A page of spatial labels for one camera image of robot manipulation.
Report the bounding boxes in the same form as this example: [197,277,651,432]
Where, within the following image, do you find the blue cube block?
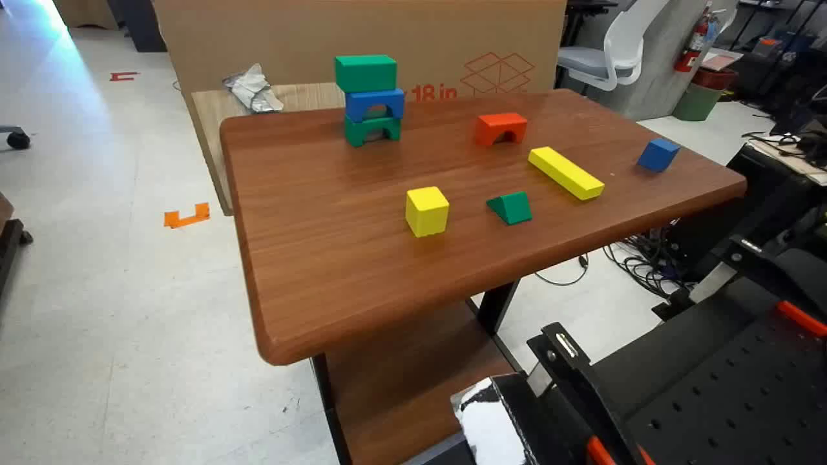
[635,136,683,176]

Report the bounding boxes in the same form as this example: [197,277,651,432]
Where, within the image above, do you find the yellow cube block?
[404,184,452,241]

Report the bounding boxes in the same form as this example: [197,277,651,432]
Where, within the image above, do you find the green wedge block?
[485,189,536,227]

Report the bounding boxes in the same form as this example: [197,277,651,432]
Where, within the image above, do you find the green arch block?
[343,114,407,150]

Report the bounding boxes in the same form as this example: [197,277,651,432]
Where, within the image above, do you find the blue arch block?
[343,87,409,123]

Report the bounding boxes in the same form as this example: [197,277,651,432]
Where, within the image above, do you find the orange arch block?
[474,112,533,150]

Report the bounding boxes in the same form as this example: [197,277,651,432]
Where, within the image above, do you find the long yellow block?
[527,144,607,205]

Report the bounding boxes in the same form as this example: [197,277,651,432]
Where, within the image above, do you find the green rectangular block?
[334,52,401,95]

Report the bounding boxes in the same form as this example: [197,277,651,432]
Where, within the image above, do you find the wooden table base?
[314,280,523,465]

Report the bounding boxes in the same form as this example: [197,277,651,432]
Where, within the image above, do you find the white and black device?
[447,374,540,465]

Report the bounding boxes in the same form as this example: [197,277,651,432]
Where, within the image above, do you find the crumpled grey cloth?
[222,61,284,116]

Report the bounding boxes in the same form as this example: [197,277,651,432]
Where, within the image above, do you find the black metal bar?
[525,320,643,465]

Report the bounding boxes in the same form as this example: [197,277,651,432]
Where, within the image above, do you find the large cardboard box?
[153,0,569,112]

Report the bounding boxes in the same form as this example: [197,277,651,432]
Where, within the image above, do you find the orange floor tape marker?
[164,201,211,233]

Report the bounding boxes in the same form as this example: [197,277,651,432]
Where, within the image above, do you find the white office chair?
[556,0,675,95]

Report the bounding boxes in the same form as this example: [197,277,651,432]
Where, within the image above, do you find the green bin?
[671,82,722,123]

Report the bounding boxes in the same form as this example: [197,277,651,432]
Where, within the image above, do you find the red fire extinguisher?
[671,6,722,76]

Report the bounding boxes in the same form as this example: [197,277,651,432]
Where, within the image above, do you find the black perforated robot stand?
[591,245,827,465]

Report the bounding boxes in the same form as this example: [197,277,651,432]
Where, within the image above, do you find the black side desk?
[681,127,827,260]

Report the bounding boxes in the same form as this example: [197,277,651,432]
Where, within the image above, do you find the dark furniture leg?
[0,192,36,300]

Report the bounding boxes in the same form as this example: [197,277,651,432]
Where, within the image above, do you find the black chair caster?
[0,123,33,153]

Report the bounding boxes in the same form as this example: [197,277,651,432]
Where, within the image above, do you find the black floor cables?
[533,241,693,300]

